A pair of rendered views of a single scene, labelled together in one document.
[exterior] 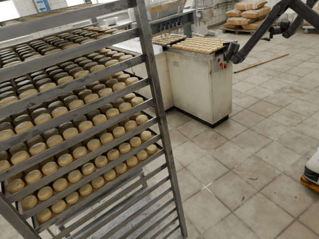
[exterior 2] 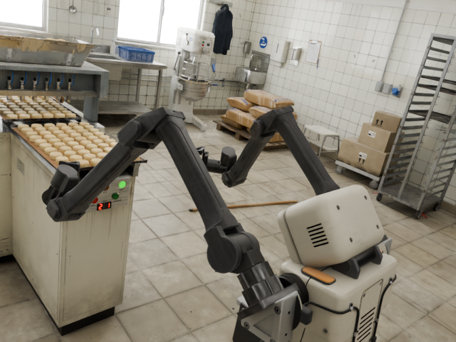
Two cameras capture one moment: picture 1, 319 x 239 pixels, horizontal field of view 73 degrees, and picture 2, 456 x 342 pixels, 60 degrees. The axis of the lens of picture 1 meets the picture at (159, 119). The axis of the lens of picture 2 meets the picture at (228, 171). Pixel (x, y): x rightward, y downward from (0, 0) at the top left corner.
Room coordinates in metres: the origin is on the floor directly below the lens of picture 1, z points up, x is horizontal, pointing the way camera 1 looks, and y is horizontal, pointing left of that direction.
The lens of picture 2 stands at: (0.38, -0.78, 1.57)
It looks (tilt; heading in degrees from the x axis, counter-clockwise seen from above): 20 degrees down; 343
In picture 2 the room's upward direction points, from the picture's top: 11 degrees clockwise
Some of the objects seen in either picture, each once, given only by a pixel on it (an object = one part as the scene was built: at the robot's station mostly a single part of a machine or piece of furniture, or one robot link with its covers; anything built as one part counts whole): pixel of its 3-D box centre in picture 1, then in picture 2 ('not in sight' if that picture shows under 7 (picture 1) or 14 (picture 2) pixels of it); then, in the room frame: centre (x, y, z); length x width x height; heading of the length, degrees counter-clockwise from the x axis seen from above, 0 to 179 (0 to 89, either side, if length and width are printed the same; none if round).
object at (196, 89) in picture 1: (199, 82); (66, 220); (2.34, -0.55, 0.45); 0.70 x 0.34 x 0.90; 30
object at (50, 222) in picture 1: (107, 184); not in sight; (0.64, 0.27, 0.87); 0.64 x 0.03 x 0.03; 120
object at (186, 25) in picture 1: (166, 31); (33, 92); (2.78, -0.30, 1.01); 0.72 x 0.33 x 0.34; 120
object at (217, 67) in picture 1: (222, 61); (103, 194); (2.03, -0.73, 0.77); 0.24 x 0.04 x 0.14; 120
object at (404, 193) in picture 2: not in sight; (435, 127); (3.81, -3.98, 0.93); 0.64 x 0.51 x 1.78; 118
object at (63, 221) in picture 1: (103, 195); not in sight; (0.98, 0.47, 0.42); 0.64 x 0.03 x 0.03; 120
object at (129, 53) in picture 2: not in sight; (136, 53); (6.04, -0.91, 0.95); 0.40 x 0.30 x 0.14; 118
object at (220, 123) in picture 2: (246, 28); (256, 134); (5.92, -2.80, 0.06); 1.20 x 0.80 x 0.11; 27
